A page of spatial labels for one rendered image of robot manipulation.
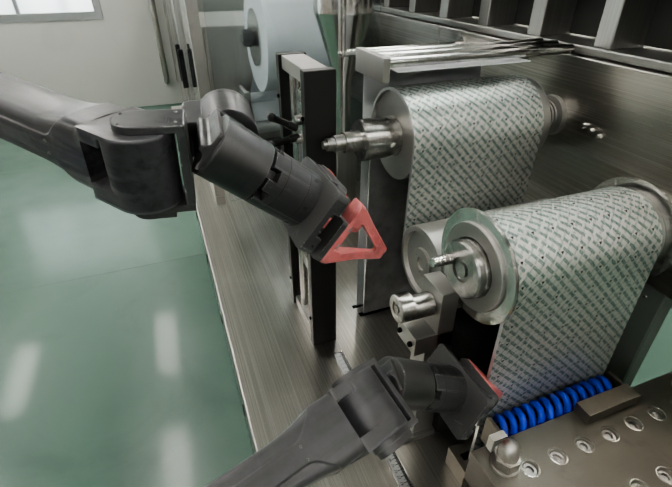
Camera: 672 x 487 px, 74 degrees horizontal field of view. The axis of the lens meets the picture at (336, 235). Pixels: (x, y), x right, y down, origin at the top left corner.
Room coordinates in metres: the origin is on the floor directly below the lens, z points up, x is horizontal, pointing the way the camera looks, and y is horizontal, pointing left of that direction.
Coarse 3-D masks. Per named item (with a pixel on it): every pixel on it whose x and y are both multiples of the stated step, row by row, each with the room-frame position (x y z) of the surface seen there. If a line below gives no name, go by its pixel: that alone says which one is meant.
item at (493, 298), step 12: (660, 216) 0.50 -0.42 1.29; (456, 228) 0.49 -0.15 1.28; (468, 228) 0.47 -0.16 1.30; (480, 228) 0.45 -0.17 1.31; (480, 240) 0.44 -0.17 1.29; (492, 240) 0.43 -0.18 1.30; (492, 252) 0.42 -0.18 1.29; (660, 252) 0.49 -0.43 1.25; (492, 264) 0.42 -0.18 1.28; (492, 276) 0.41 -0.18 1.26; (504, 276) 0.40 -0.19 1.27; (492, 288) 0.41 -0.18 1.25; (504, 288) 0.40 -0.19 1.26; (468, 300) 0.44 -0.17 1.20; (480, 300) 0.42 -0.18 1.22; (492, 300) 0.41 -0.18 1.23
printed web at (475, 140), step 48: (432, 96) 0.67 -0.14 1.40; (480, 96) 0.69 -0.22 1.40; (528, 96) 0.71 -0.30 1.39; (432, 144) 0.63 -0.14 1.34; (480, 144) 0.66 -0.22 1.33; (528, 144) 0.69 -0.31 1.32; (384, 192) 0.76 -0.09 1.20; (432, 192) 0.63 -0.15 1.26; (480, 192) 0.67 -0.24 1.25; (624, 192) 0.53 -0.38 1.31; (384, 240) 0.77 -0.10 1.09; (528, 240) 0.43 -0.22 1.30; (576, 240) 0.44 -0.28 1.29; (624, 240) 0.46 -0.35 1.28; (384, 288) 0.77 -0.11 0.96; (528, 288) 0.40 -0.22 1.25; (576, 288) 0.43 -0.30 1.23; (624, 288) 0.46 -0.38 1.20
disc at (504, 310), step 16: (464, 208) 0.49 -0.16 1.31; (448, 224) 0.51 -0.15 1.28; (480, 224) 0.45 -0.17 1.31; (496, 224) 0.43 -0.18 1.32; (496, 240) 0.43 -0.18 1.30; (512, 256) 0.40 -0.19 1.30; (512, 272) 0.39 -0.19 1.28; (512, 288) 0.39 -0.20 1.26; (464, 304) 0.45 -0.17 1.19; (512, 304) 0.38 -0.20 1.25; (480, 320) 0.42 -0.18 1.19; (496, 320) 0.40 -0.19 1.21
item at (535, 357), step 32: (640, 288) 0.48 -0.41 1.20; (544, 320) 0.42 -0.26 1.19; (576, 320) 0.44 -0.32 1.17; (608, 320) 0.46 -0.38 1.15; (512, 352) 0.40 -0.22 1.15; (544, 352) 0.42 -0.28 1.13; (576, 352) 0.45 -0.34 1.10; (608, 352) 0.47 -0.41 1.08; (512, 384) 0.41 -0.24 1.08; (544, 384) 0.43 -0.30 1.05
